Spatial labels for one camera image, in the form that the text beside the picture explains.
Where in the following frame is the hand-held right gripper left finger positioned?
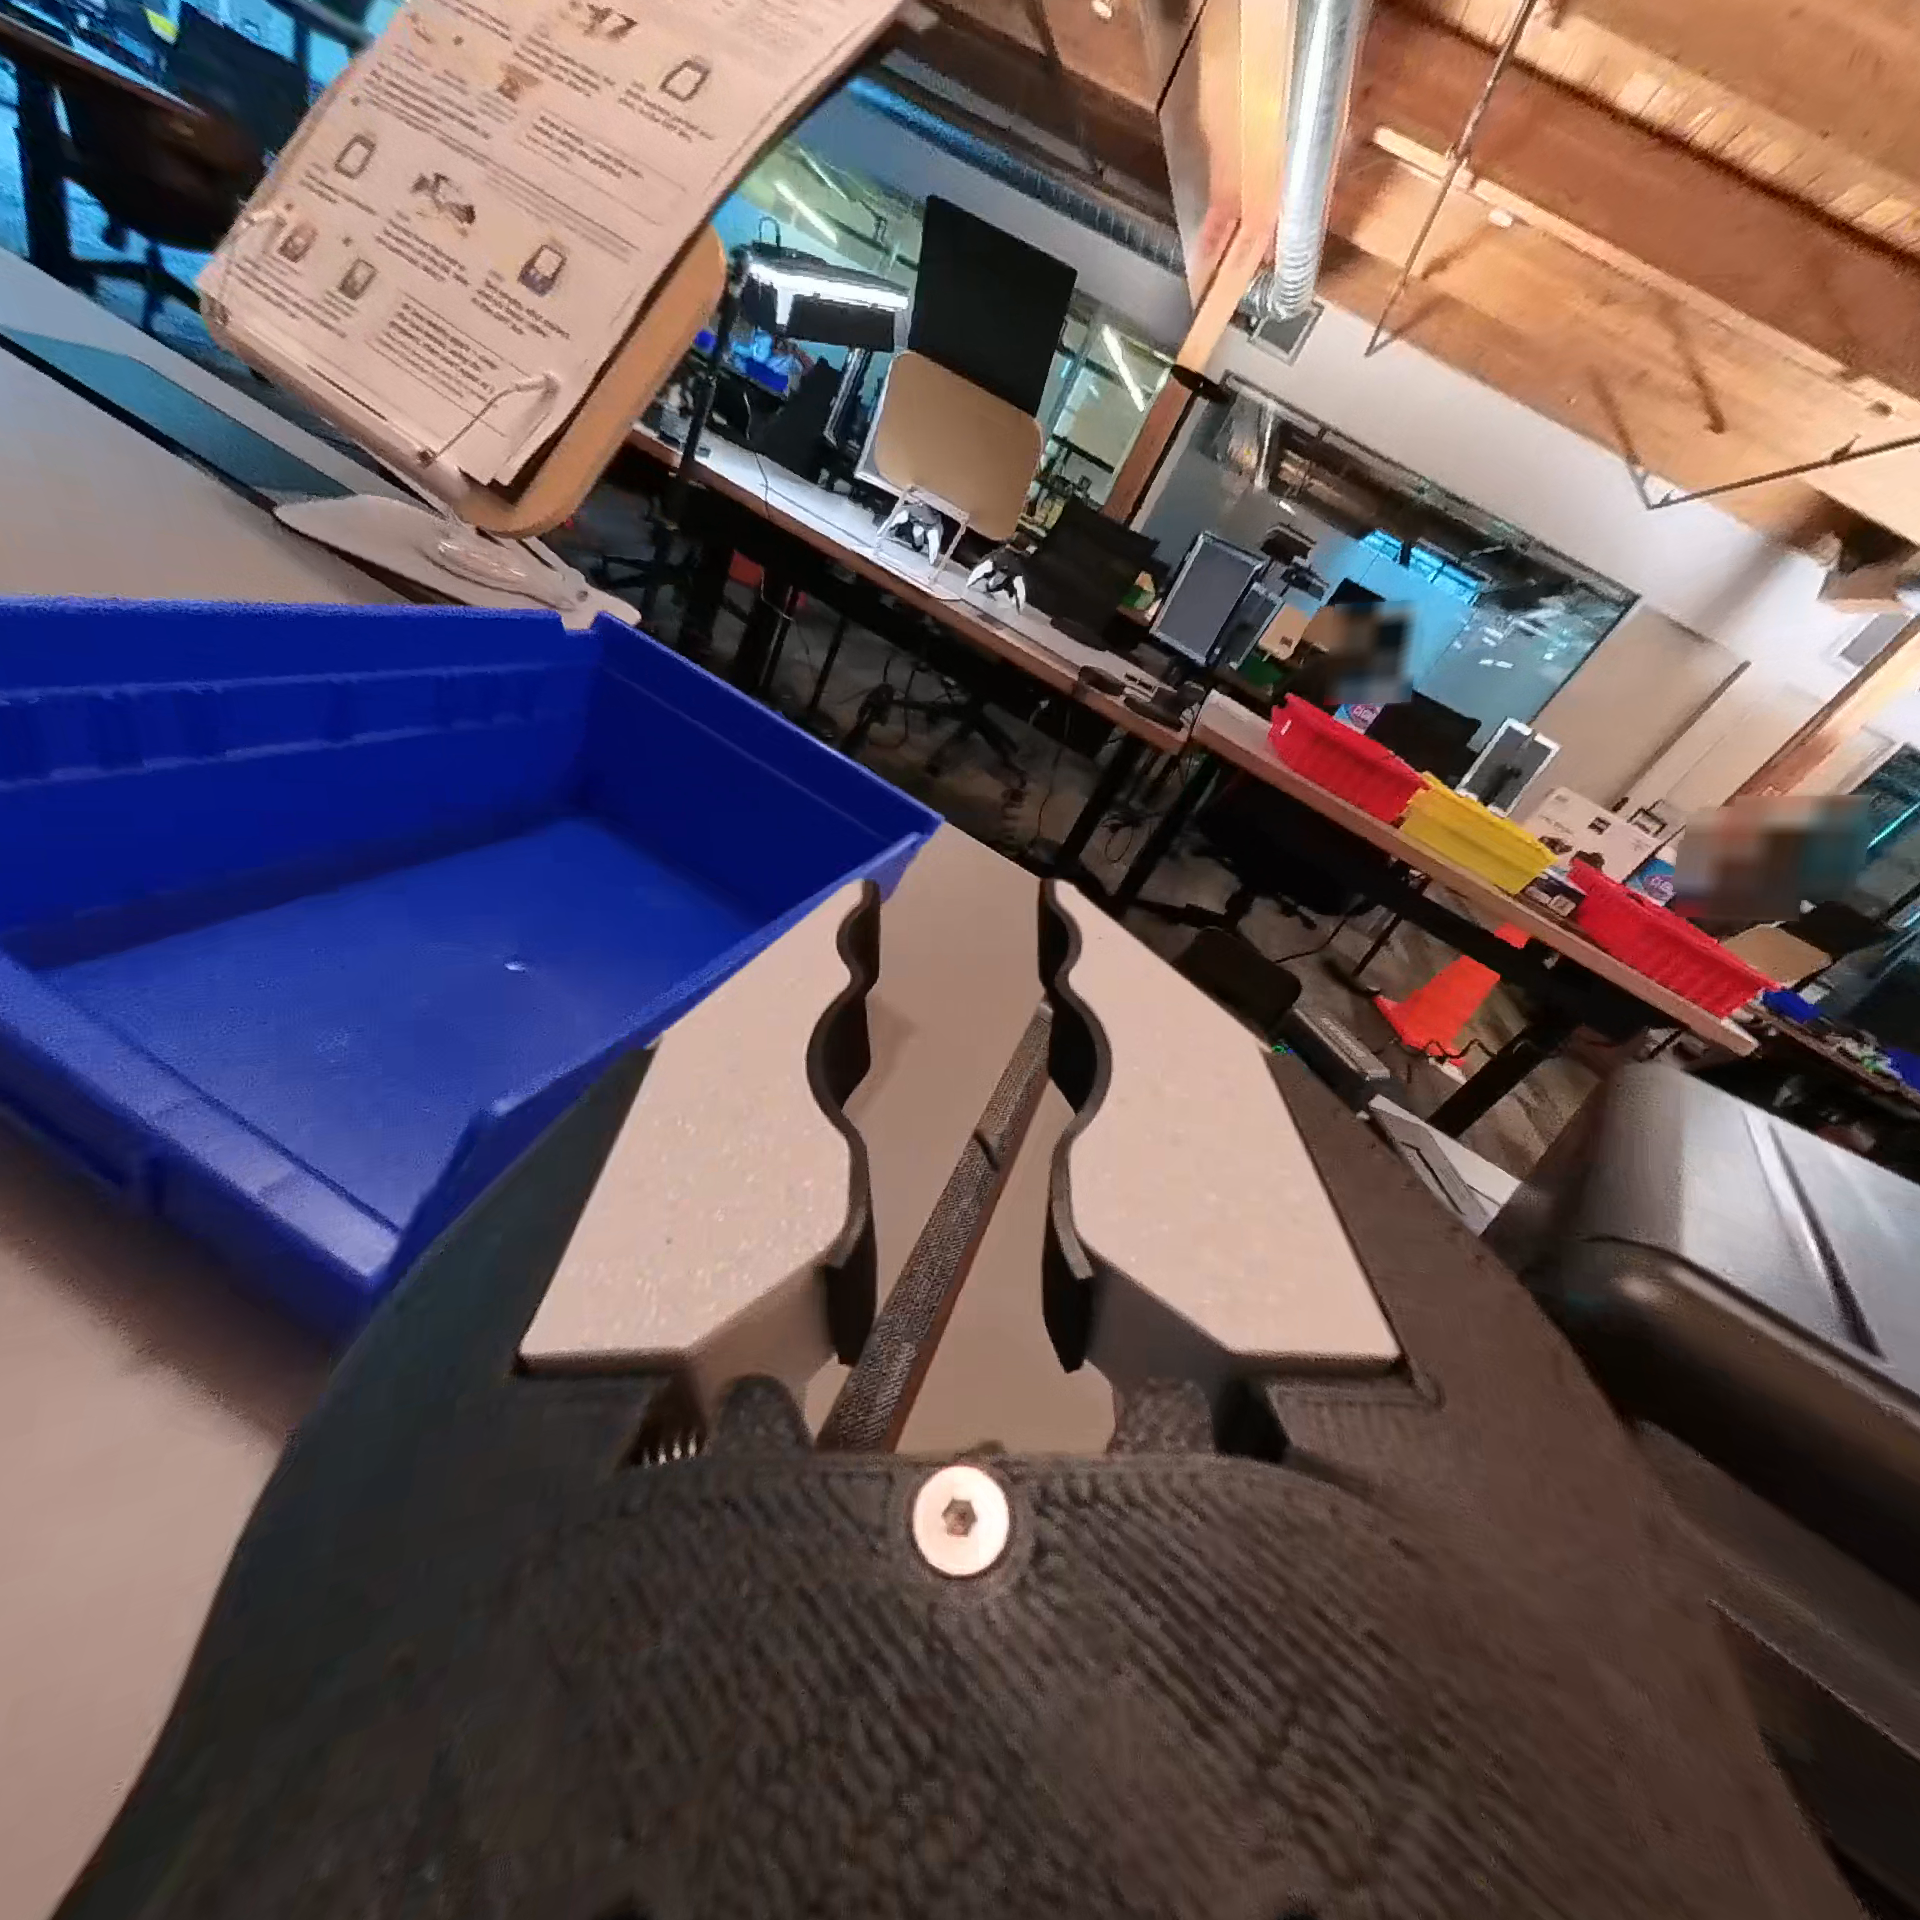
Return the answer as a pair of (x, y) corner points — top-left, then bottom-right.
(517, 881), (879, 1413)

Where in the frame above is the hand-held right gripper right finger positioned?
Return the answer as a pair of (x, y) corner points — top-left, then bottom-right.
(1038, 880), (1406, 1413)

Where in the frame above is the blue plastic bin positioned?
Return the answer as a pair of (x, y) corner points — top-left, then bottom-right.
(0, 597), (943, 1336)

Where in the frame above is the black battery charger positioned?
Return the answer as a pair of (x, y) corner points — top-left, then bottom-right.
(1174, 928), (1306, 1052)

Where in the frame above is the red object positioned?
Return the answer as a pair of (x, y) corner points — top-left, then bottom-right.
(1376, 958), (1501, 1059)

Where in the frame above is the long background table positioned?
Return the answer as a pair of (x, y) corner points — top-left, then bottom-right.
(621, 428), (1202, 752)
(1190, 697), (1758, 1052)

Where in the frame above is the yellow box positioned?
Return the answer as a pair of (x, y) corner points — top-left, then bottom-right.
(1400, 776), (1558, 894)

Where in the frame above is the red plastic bin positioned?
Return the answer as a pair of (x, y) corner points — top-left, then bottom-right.
(1265, 697), (1425, 824)
(1567, 862), (1778, 1020)

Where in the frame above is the black plastic case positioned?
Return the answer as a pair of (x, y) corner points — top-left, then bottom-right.
(1486, 1056), (1920, 1592)

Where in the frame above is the grey monitor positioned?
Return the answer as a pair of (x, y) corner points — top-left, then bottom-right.
(1146, 533), (1267, 670)

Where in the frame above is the black monitor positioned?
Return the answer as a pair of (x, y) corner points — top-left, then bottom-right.
(1035, 503), (1157, 640)

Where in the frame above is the wooden display board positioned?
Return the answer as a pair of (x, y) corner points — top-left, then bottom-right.
(450, 224), (729, 540)

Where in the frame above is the brown and black board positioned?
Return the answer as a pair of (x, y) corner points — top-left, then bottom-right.
(871, 193), (1081, 542)

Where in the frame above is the printed instruction sheet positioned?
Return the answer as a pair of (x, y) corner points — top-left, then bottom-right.
(199, 0), (903, 484)

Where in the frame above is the silver ventilation duct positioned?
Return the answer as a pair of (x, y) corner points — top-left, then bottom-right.
(1245, 0), (1366, 324)

